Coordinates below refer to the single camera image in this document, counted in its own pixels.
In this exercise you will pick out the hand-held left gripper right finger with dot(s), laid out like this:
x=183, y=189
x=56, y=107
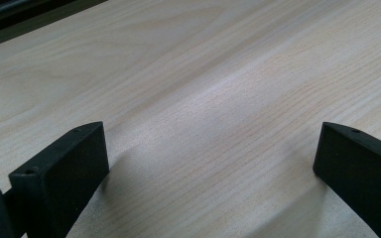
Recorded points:
x=360, y=178

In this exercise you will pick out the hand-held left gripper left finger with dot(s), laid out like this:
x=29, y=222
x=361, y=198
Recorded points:
x=61, y=178

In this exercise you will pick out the black bar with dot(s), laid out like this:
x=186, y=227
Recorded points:
x=10, y=11

